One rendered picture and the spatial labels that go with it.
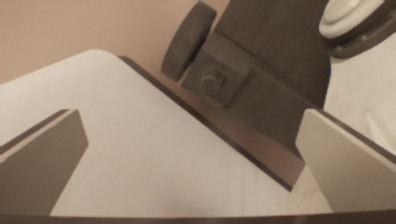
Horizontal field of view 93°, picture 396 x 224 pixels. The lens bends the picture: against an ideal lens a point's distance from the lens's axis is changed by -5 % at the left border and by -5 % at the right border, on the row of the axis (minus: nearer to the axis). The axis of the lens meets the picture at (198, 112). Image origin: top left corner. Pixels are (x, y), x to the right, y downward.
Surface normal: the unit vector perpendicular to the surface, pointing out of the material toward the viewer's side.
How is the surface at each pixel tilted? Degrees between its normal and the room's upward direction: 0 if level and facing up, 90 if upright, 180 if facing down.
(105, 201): 90
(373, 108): 90
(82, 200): 90
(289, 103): 0
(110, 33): 0
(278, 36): 0
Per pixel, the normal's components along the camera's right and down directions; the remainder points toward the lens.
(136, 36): -0.20, 0.50
